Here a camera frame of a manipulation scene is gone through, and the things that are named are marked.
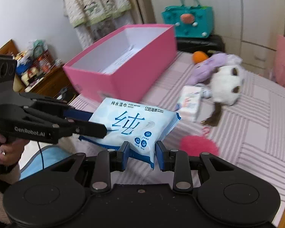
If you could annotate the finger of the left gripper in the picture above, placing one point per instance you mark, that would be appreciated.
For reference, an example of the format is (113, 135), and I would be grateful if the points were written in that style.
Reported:
(75, 114)
(85, 126)

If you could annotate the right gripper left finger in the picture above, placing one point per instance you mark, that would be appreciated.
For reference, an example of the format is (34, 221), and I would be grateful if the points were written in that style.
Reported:
(106, 163)

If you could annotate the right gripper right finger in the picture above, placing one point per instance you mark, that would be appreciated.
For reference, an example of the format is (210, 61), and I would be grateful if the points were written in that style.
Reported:
(176, 161)

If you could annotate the blue wet wipes pack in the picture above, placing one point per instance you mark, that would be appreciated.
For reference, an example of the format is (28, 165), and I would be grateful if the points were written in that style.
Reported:
(140, 125)

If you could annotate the small tissue pack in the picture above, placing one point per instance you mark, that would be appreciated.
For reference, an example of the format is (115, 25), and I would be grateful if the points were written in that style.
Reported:
(188, 103)

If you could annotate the purple plush toy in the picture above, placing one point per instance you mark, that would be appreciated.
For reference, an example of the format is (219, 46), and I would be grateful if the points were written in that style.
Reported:
(203, 71)

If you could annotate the white brown plush cat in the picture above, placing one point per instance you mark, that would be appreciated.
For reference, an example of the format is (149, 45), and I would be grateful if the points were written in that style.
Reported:
(226, 83)

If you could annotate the orange soft ball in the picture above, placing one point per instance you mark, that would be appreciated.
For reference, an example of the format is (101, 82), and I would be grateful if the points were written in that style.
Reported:
(199, 56)

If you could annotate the person's left hand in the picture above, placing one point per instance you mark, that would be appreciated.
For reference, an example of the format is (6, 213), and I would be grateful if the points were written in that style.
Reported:
(11, 153)

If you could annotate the wooden cluttered side table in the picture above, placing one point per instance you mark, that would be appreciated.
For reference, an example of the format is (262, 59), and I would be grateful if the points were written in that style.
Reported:
(54, 83)

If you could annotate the pink cardboard box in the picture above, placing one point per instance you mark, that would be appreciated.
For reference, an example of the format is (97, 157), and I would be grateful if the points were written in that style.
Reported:
(124, 64)

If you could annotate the hanging cream green robe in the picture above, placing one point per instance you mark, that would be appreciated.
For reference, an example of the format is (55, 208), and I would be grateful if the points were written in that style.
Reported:
(94, 19)

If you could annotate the black suitcase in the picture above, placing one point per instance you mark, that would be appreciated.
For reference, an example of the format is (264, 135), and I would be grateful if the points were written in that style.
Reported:
(206, 45)

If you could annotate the teal felt tote bag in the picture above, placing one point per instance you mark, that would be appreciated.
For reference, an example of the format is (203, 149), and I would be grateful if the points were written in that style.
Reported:
(190, 21)

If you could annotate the white wardrobe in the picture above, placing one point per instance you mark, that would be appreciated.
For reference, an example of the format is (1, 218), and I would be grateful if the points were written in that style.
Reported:
(249, 28)

